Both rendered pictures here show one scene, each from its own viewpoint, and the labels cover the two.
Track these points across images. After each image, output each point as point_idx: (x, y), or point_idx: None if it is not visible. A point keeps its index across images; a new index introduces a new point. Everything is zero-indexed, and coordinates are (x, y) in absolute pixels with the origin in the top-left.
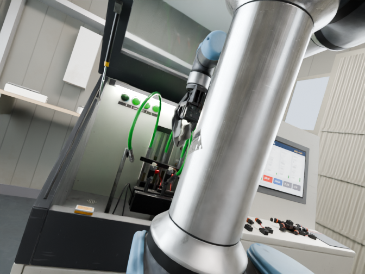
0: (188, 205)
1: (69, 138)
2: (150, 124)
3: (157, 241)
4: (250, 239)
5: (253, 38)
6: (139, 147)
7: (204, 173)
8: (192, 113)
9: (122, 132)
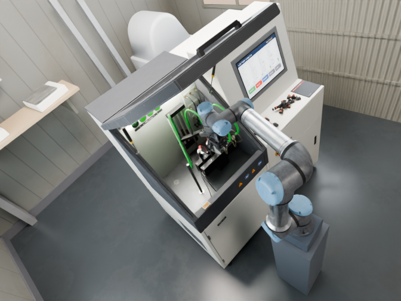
0: (277, 224)
1: (164, 190)
2: (162, 118)
3: (274, 230)
4: None
5: (279, 208)
6: (167, 134)
7: (278, 221)
8: (221, 144)
9: (152, 140)
